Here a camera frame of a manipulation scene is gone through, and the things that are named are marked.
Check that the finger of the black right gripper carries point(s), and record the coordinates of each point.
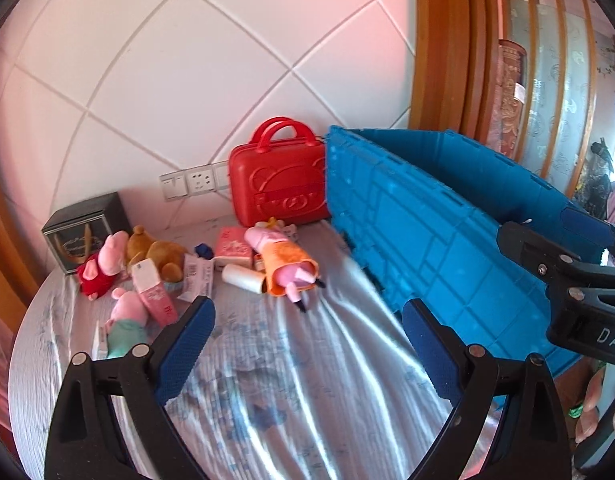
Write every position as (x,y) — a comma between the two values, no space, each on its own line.
(542,259)

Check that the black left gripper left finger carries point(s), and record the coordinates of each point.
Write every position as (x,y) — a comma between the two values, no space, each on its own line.
(85,440)

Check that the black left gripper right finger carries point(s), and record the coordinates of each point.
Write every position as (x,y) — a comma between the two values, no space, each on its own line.
(531,439)

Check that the white plastic wipes packet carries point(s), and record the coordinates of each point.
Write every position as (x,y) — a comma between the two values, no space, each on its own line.
(198,278)

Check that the pig plush orange dress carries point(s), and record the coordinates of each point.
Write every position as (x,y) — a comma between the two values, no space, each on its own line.
(289,270)

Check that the small blue object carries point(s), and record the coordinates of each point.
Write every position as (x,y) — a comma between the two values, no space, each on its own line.
(204,251)

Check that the pig plush green shirt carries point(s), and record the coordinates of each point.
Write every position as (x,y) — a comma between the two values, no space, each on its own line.
(126,325)

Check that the blue plastic crate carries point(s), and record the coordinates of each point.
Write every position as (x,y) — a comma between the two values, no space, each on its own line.
(420,211)

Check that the pink tissue pack upright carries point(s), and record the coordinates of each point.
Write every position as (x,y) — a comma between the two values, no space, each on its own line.
(147,283)

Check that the pig plush red dress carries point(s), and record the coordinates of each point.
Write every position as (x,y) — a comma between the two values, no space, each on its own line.
(100,271)

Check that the brown teddy bear plush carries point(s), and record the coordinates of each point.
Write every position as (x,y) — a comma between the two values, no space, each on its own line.
(168,257)

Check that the dark gift box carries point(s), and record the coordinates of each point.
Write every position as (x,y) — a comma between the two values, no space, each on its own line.
(75,232)

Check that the white paper roll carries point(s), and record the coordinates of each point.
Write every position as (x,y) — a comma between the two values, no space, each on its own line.
(244,278)

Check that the small pink tissue pack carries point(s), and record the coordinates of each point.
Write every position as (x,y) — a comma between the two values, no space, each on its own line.
(232,248)

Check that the small yellow white figurines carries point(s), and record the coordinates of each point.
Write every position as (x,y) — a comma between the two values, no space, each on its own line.
(289,230)

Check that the red plastic toy suitcase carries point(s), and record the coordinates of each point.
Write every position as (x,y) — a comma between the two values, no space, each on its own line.
(279,173)

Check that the wooden door frame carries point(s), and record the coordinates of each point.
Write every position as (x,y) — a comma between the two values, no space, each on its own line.
(457,45)

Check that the white wall socket panel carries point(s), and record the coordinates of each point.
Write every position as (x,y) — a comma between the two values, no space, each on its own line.
(200,180)

